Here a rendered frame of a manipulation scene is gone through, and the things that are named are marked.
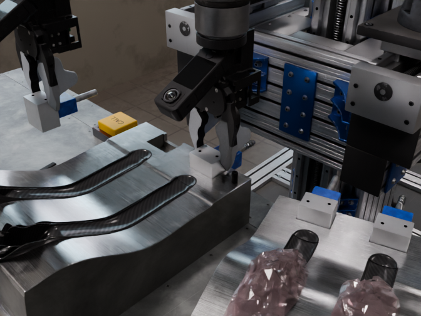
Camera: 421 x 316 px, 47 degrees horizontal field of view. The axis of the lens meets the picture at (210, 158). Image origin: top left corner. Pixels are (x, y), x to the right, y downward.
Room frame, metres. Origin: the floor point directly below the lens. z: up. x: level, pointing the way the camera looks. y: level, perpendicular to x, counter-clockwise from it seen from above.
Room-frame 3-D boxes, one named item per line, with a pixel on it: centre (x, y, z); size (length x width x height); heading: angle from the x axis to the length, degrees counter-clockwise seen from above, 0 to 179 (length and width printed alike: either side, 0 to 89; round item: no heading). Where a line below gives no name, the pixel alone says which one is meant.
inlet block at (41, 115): (0.80, 0.26, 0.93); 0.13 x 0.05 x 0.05; 135
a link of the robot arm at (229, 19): (0.67, -0.01, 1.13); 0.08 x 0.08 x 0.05
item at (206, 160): (0.68, -0.03, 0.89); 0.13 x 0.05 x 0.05; 135
